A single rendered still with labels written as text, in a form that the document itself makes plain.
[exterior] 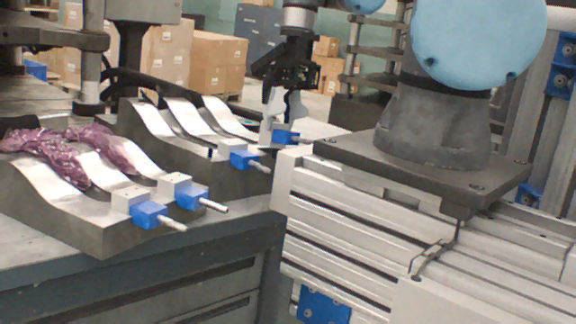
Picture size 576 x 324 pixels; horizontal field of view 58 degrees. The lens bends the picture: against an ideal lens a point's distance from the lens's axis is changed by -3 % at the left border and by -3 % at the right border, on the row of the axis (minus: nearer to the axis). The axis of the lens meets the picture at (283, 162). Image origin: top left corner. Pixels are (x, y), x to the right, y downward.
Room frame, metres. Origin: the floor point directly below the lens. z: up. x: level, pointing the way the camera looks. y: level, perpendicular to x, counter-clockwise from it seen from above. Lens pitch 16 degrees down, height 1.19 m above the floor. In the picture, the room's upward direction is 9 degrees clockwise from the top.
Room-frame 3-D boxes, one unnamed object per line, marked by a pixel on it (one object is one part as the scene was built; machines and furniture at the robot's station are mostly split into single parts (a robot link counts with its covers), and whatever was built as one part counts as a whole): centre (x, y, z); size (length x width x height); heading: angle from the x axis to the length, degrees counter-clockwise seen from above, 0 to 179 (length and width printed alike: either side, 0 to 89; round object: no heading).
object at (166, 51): (5.31, 1.72, 0.47); 1.22 x 0.80 x 0.94; 62
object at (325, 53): (7.99, -0.48, 0.42); 0.86 x 0.33 x 0.83; 58
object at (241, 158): (1.01, 0.07, 0.89); 0.13 x 0.05 x 0.05; 47
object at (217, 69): (6.24, 1.32, 0.37); 1.20 x 0.82 x 0.74; 66
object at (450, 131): (0.68, -0.19, 1.09); 0.15 x 0.15 x 0.10
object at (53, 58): (5.98, 2.67, 0.34); 0.63 x 0.45 x 0.40; 58
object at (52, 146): (0.92, 0.40, 0.90); 0.26 x 0.18 x 0.08; 64
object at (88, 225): (0.92, 0.41, 0.86); 0.50 x 0.26 x 0.11; 64
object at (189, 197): (0.86, 0.14, 0.86); 0.13 x 0.05 x 0.05; 64
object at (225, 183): (1.24, 0.23, 0.87); 0.50 x 0.26 x 0.14; 47
